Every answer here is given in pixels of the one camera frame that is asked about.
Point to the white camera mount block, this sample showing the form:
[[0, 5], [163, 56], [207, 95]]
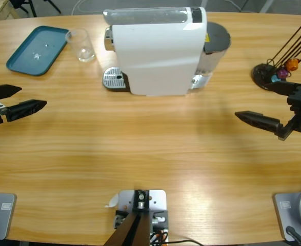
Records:
[[156, 200]]

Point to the white tape scrap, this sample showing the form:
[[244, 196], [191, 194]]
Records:
[[113, 201]]

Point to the white table frame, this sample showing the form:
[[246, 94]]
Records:
[[267, 6]]

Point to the dark camera post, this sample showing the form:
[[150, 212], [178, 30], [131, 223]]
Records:
[[135, 230]]

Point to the blue coffee capsule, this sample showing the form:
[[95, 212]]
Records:
[[274, 77]]

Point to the clear drinking glass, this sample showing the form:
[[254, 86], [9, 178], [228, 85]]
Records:
[[81, 43]]

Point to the orange coffee capsule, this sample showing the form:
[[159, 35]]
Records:
[[291, 64]]

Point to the white capsule coffee machine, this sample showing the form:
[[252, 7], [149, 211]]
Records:
[[155, 56]]

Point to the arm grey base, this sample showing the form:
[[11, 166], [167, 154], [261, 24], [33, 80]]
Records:
[[286, 212], [4, 212]]

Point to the black capsule holder with rods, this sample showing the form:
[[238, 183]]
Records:
[[260, 74]]

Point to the black tripod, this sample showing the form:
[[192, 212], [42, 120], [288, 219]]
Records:
[[32, 9]]

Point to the teal plastic tray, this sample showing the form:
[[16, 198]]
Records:
[[27, 61]]

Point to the purple coffee capsule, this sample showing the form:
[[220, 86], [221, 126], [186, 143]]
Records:
[[282, 73]]

